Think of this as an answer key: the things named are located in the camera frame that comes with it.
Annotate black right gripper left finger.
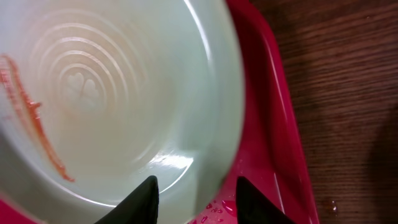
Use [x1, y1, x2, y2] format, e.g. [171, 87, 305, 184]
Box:
[95, 175, 159, 224]

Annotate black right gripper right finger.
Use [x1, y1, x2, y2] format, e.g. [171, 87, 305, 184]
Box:
[236, 176, 294, 224]

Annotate red serving tray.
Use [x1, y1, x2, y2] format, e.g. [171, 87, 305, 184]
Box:
[0, 0, 320, 224]

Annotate light blue plate top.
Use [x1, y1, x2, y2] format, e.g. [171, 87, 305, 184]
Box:
[1, 0, 244, 223]

